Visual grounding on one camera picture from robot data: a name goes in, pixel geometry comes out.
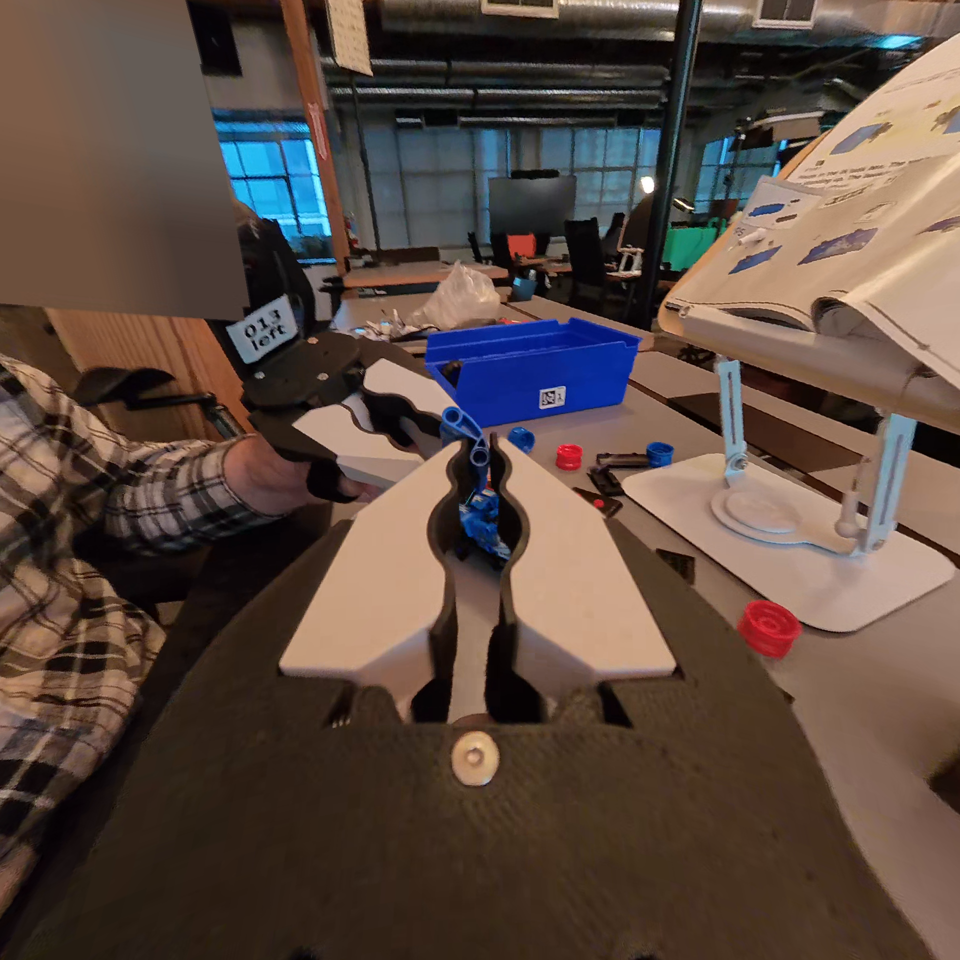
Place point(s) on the clear plastic bag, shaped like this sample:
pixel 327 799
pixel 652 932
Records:
pixel 457 296

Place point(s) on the red wheel rim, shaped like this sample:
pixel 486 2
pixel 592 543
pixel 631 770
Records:
pixel 568 456
pixel 769 626

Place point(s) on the blue printed curved panel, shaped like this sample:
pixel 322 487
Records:
pixel 480 517

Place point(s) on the black frame piece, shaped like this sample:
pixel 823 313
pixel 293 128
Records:
pixel 604 480

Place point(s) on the blue storage bin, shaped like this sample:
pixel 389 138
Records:
pixel 525 375

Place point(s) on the large printed instruction sheet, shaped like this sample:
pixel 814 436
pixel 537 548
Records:
pixel 900 127

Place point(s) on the person's left hand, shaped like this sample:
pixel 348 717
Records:
pixel 262 472

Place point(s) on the neighbouring grey table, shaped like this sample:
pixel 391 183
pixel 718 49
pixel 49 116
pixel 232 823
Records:
pixel 570 311

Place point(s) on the black block with red pins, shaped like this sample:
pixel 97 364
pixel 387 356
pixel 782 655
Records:
pixel 600 502

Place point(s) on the person's left forearm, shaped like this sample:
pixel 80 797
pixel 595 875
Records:
pixel 135 465

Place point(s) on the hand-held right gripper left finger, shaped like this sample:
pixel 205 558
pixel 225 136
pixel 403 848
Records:
pixel 360 600

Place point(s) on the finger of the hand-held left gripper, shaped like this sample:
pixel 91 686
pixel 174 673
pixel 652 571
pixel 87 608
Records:
pixel 352 446
pixel 397 382

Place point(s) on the black studded square plate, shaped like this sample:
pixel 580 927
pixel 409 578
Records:
pixel 675 564

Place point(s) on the instruction booklet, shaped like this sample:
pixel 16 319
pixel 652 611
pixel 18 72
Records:
pixel 862 262

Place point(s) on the black support pole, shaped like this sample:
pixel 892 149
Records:
pixel 679 112

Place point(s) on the grey desk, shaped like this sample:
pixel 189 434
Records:
pixel 862 712

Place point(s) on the blue wheel rim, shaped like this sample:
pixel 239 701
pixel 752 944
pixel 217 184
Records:
pixel 521 437
pixel 660 452

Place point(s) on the white book stand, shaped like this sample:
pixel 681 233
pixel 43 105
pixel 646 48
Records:
pixel 862 585

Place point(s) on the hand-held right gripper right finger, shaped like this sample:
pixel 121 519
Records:
pixel 592 600

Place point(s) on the black beam with holes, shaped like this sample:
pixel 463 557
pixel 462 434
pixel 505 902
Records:
pixel 622 457

